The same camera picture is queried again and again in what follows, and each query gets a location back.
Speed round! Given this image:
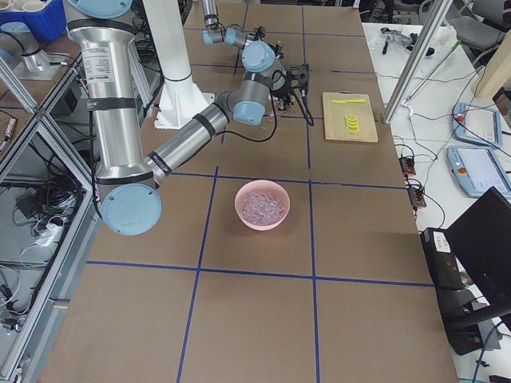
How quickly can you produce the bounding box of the clear plastic bag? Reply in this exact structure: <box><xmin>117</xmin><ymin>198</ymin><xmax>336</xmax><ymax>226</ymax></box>
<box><xmin>369</xmin><ymin>27</ymin><xmax>418</xmax><ymax>51</ymax></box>

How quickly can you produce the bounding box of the pile of ice cubes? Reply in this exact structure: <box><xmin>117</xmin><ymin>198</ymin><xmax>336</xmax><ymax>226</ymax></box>
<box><xmin>241</xmin><ymin>192</ymin><xmax>285</xmax><ymax>226</ymax></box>

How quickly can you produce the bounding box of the blue teach pendant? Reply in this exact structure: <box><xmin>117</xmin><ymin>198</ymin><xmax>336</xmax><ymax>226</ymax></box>
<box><xmin>446</xmin><ymin>145</ymin><xmax>510</xmax><ymax>199</ymax></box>
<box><xmin>452</xmin><ymin>102</ymin><xmax>502</xmax><ymax>148</ymax></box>

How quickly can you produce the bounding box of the bamboo cutting board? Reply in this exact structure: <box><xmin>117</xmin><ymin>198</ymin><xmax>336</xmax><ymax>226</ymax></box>
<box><xmin>322</xmin><ymin>92</ymin><xmax>378</xmax><ymax>143</ymax></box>

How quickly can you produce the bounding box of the blue storage bin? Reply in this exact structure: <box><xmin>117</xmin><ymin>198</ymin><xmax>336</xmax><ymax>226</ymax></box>
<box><xmin>1</xmin><ymin>0</ymin><xmax>66</xmax><ymax>41</ymax></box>

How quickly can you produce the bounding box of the blue teach pendant far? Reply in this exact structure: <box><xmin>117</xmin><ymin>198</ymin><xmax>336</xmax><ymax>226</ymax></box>
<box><xmin>452</xmin><ymin>102</ymin><xmax>502</xmax><ymax>148</ymax></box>

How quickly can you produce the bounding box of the grey office chair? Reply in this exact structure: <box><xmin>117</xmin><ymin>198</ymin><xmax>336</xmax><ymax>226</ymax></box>
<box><xmin>450</xmin><ymin>0</ymin><xmax>510</xmax><ymax>50</ymax></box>

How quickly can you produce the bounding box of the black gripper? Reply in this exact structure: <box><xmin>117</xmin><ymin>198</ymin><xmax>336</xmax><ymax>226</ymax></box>
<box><xmin>270</xmin><ymin>69</ymin><xmax>295</xmax><ymax>110</ymax></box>

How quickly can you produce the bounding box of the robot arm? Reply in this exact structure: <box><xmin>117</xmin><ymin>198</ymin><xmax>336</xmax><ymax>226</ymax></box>
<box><xmin>64</xmin><ymin>1</ymin><xmax>291</xmax><ymax>235</ymax></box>
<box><xmin>201</xmin><ymin>0</ymin><xmax>265</xmax><ymax>50</ymax></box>

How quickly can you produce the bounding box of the pink bowl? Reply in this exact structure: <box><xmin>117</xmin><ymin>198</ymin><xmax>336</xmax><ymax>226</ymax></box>
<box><xmin>234</xmin><ymin>180</ymin><xmax>291</xmax><ymax>231</ymax></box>

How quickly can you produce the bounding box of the black monitor on stand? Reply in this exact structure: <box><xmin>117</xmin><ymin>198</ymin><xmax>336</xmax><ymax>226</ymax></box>
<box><xmin>420</xmin><ymin>187</ymin><xmax>510</xmax><ymax>355</ymax></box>

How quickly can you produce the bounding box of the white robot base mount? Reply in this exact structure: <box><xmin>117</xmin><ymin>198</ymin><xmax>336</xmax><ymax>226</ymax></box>
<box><xmin>143</xmin><ymin>0</ymin><xmax>214</xmax><ymax>129</ymax></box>

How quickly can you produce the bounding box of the aluminium frame post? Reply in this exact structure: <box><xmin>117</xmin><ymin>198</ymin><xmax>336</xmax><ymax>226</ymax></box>
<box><xmin>382</xmin><ymin>0</ymin><xmax>453</xmax><ymax>124</ymax></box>

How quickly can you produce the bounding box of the blue teach pendant near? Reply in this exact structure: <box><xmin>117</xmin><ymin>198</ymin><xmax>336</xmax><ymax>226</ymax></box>
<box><xmin>446</xmin><ymin>145</ymin><xmax>510</xmax><ymax>199</ymax></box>

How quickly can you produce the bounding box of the yellow plastic knife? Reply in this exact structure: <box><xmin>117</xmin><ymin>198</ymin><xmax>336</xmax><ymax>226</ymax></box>
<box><xmin>331</xmin><ymin>98</ymin><xmax>366</xmax><ymax>105</ymax></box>

